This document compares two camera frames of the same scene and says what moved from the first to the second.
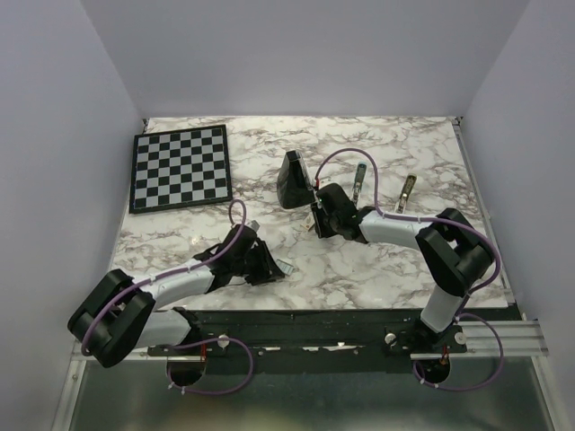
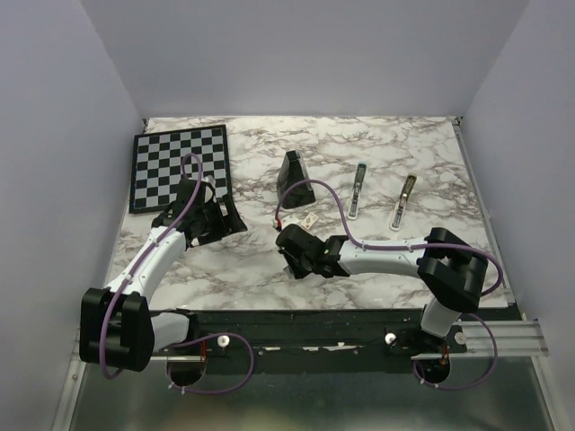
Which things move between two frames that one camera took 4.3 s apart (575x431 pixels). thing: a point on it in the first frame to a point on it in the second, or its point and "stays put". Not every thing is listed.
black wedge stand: [295, 187] stays put
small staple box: [308, 222] stays put
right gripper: [317, 210] to [298, 273]
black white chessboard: [180, 168] stays put
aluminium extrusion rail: [520, 338] stays put
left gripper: [269, 270] to [227, 224]
